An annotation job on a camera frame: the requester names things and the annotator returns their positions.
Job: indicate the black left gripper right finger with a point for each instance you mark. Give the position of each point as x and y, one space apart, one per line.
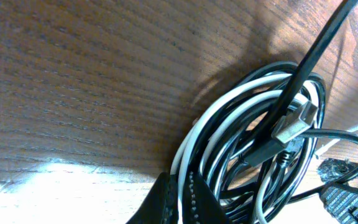
199 205

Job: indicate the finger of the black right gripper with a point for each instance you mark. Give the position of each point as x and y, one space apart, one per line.
331 169
341 202

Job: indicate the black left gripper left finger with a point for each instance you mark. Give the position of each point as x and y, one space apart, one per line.
160 204

